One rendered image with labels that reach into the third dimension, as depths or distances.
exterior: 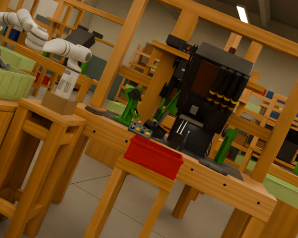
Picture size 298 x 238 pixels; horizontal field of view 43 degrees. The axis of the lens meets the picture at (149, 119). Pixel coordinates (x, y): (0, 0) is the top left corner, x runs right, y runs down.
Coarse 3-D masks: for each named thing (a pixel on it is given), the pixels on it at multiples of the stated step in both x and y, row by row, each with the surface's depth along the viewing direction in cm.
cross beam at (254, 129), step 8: (120, 72) 311; (128, 72) 310; (136, 72) 309; (136, 80) 309; (144, 80) 308; (232, 120) 297; (240, 120) 296; (248, 120) 296; (240, 128) 297; (248, 128) 296; (256, 128) 295; (264, 128) 294; (256, 136) 295; (264, 136) 294
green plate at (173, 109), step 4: (176, 96) 258; (172, 100) 258; (176, 100) 259; (168, 104) 259; (172, 104) 260; (168, 108) 260; (172, 108) 260; (176, 108) 259; (164, 112) 264; (172, 112) 260; (176, 112) 259
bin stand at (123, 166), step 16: (128, 160) 208; (112, 176) 209; (144, 176) 206; (160, 176) 204; (176, 176) 221; (112, 192) 210; (160, 192) 205; (96, 208) 211; (160, 208) 205; (96, 224) 211; (144, 224) 207
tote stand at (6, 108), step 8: (0, 104) 210; (8, 104) 218; (16, 104) 227; (0, 112) 212; (8, 112) 218; (0, 120) 215; (8, 120) 221; (0, 128) 218; (8, 128) 224; (0, 136) 221; (24, 136) 242; (0, 144) 224; (24, 144) 246; (16, 160) 245; (8, 176) 245; (8, 184) 249
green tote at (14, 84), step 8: (0, 72) 214; (8, 72) 220; (16, 72) 250; (24, 72) 249; (0, 80) 218; (8, 80) 224; (16, 80) 231; (24, 80) 238; (32, 80) 246; (0, 88) 221; (8, 88) 227; (16, 88) 234; (24, 88) 242; (0, 96) 224; (8, 96) 230; (16, 96) 237; (24, 96) 245
